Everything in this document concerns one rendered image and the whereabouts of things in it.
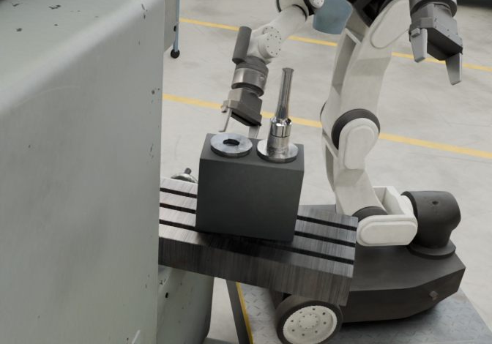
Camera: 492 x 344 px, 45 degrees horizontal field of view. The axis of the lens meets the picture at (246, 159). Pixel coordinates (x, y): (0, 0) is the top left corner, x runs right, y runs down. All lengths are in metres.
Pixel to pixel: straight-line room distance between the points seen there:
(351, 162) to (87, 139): 1.18
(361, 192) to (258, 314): 0.51
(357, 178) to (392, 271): 0.34
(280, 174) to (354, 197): 0.65
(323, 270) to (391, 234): 0.67
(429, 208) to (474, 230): 1.39
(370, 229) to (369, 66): 0.53
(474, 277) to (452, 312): 0.90
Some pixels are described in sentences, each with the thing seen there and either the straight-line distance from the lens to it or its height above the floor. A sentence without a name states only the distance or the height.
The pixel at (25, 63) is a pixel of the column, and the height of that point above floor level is 1.56.
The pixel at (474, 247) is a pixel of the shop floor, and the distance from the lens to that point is 3.23.
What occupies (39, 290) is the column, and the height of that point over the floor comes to 1.35.
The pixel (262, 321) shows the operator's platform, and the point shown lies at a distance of 1.93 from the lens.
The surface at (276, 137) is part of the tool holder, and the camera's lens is 1.24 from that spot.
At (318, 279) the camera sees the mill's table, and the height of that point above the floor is 0.93.
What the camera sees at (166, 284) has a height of 0.85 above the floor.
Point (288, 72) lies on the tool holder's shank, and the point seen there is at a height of 1.33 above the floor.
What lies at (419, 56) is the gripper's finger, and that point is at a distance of 1.12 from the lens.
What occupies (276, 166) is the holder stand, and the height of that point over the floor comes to 1.14.
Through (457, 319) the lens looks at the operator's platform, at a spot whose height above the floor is 0.40.
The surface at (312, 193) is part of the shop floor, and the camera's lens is 3.31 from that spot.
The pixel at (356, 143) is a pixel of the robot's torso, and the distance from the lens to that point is 1.69.
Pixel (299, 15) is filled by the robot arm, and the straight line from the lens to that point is 1.72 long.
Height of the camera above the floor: 1.75
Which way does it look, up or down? 30 degrees down
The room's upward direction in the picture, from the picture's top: 6 degrees clockwise
